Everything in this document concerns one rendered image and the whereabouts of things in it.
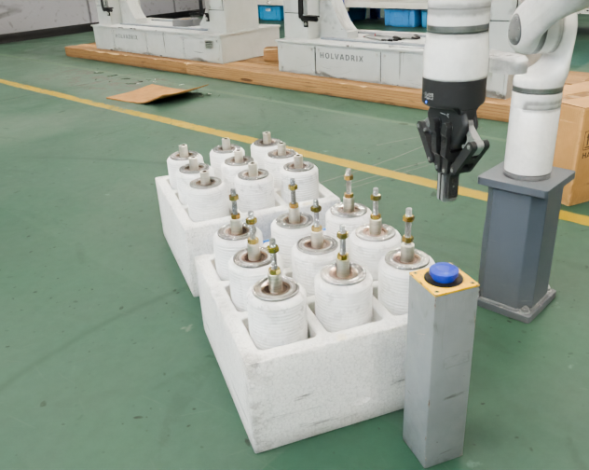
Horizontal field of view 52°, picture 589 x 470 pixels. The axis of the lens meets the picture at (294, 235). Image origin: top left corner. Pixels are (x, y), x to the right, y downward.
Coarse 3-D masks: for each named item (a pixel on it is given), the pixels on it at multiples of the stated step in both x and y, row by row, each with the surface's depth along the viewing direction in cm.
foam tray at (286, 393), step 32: (224, 288) 110; (224, 320) 101; (384, 320) 98; (224, 352) 108; (256, 352) 92; (288, 352) 92; (320, 352) 93; (352, 352) 96; (384, 352) 98; (256, 384) 91; (288, 384) 94; (320, 384) 96; (352, 384) 98; (384, 384) 101; (256, 416) 94; (288, 416) 96; (320, 416) 99; (352, 416) 101; (256, 448) 96
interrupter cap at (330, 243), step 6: (300, 240) 110; (306, 240) 110; (324, 240) 110; (330, 240) 109; (300, 246) 108; (306, 246) 108; (324, 246) 108; (330, 246) 107; (336, 246) 107; (306, 252) 106; (312, 252) 105; (318, 252) 105; (324, 252) 105; (330, 252) 106
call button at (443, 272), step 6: (432, 264) 84; (438, 264) 84; (444, 264) 83; (450, 264) 83; (432, 270) 82; (438, 270) 82; (444, 270) 82; (450, 270) 82; (456, 270) 82; (432, 276) 82; (438, 276) 81; (444, 276) 81; (450, 276) 81; (456, 276) 81; (438, 282) 82; (444, 282) 82; (450, 282) 82
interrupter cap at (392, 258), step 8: (400, 248) 105; (392, 256) 102; (400, 256) 103; (416, 256) 102; (424, 256) 102; (392, 264) 100; (400, 264) 100; (408, 264) 100; (416, 264) 100; (424, 264) 99
